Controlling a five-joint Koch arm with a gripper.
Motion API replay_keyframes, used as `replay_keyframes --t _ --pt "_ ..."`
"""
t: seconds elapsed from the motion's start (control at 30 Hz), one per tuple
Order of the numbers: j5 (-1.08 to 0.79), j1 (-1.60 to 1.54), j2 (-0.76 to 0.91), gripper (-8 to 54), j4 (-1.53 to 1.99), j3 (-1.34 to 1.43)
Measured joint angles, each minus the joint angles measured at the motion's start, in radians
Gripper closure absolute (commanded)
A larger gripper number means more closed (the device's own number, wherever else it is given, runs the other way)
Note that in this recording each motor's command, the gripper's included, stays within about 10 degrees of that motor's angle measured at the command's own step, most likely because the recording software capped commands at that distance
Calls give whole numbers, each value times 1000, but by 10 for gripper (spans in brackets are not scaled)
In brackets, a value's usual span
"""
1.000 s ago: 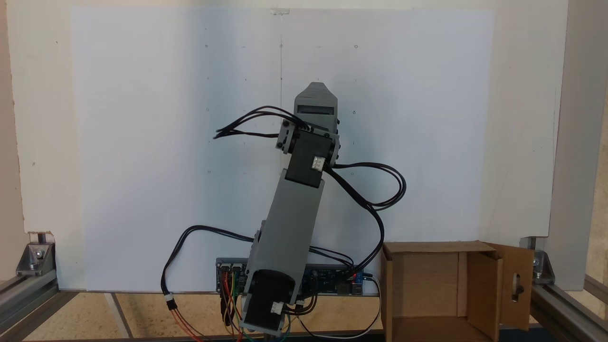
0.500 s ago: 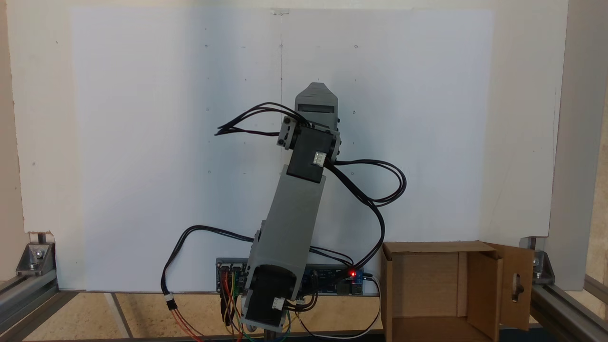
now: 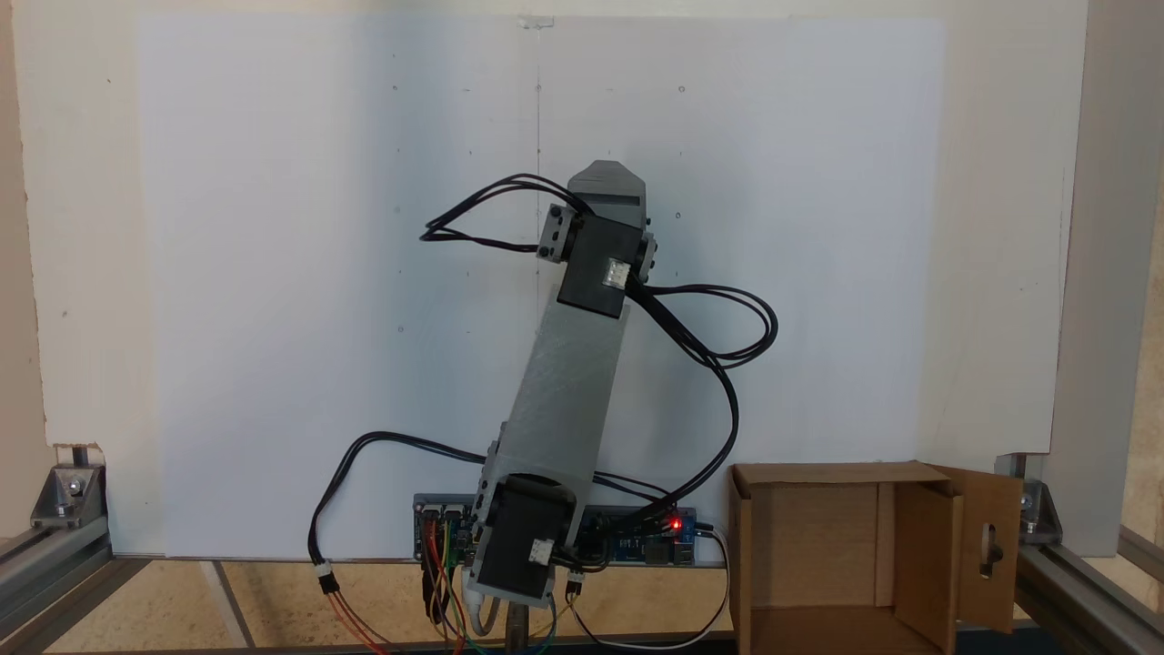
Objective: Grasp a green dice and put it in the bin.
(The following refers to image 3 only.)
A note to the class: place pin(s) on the white paper sheet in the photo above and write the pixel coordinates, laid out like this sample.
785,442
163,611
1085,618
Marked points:
800,273
273,273

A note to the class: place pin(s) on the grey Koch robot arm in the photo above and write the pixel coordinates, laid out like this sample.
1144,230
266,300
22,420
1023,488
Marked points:
564,391

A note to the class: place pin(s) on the open cardboard box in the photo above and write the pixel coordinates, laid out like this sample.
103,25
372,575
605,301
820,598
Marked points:
818,546

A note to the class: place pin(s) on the aluminium corner bracket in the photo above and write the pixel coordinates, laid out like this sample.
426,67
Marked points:
68,491
1041,514

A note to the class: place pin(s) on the circuit board with white connector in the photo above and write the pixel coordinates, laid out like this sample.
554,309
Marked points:
441,528

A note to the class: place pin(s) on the blue circuit board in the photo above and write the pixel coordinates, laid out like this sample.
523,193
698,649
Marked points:
637,546

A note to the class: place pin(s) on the clear tape piece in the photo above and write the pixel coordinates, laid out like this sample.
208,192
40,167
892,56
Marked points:
536,21

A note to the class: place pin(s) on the aluminium frame rail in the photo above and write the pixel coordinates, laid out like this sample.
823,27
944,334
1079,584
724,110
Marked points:
1091,591
55,582

